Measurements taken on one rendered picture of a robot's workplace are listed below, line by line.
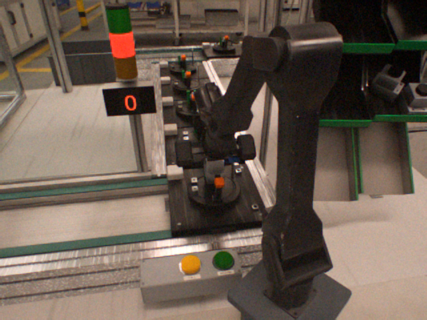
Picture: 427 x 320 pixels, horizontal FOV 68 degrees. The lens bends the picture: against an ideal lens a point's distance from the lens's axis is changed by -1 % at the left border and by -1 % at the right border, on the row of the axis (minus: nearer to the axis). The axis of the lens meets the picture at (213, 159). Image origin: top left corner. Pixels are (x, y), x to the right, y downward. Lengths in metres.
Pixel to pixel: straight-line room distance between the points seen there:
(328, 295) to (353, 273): 0.32
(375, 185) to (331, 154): 0.14
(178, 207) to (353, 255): 0.47
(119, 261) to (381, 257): 0.65
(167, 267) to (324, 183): 0.43
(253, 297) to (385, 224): 0.59
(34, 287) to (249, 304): 0.49
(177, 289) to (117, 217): 0.29
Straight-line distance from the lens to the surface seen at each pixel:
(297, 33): 0.36
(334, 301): 0.58
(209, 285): 0.71
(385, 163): 0.95
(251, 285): 0.57
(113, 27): 0.76
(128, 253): 0.76
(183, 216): 0.80
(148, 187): 0.94
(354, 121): 0.75
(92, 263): 0.76
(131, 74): 0.79
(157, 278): 0.70
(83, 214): 0.94
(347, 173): 0.88
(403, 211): 1.12
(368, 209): 1.08
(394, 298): 0.89
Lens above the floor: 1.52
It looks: 34 degrees down
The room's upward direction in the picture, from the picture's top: straight up
